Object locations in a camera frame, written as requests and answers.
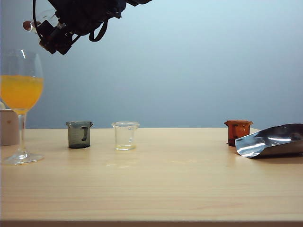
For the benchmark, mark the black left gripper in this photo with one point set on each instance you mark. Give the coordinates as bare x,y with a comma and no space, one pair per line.
87,11

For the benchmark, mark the clear glass measuring cup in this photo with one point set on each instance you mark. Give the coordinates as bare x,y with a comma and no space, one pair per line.
125,147
46,16

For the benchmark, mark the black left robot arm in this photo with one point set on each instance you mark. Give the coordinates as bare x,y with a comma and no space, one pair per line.
139,2

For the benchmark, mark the wine glass with orange juice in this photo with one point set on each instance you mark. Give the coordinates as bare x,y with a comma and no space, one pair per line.
21,94

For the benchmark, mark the beige paper cup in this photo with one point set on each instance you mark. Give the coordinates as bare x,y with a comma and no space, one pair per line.
9,127

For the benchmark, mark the gray tinted measuring cup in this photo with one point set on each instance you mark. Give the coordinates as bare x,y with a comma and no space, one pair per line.
75,137

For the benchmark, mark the amber measuring cup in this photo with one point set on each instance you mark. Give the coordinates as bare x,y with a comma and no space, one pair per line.
236,132

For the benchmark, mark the shiny metal scoop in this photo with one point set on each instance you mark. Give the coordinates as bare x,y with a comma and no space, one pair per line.
272,142

